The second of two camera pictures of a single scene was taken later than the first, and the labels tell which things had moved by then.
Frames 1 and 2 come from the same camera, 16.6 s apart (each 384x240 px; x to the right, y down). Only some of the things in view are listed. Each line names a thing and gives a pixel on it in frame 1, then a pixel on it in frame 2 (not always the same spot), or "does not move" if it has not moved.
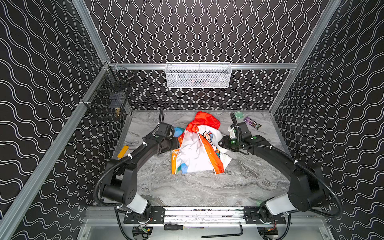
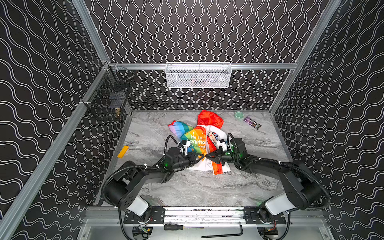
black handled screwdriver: x=175 y=227 does not move
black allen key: x=208 y=236 does not move
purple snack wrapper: x=252 y=122 does not move
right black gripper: x=227 y=142 → x=220 y=156
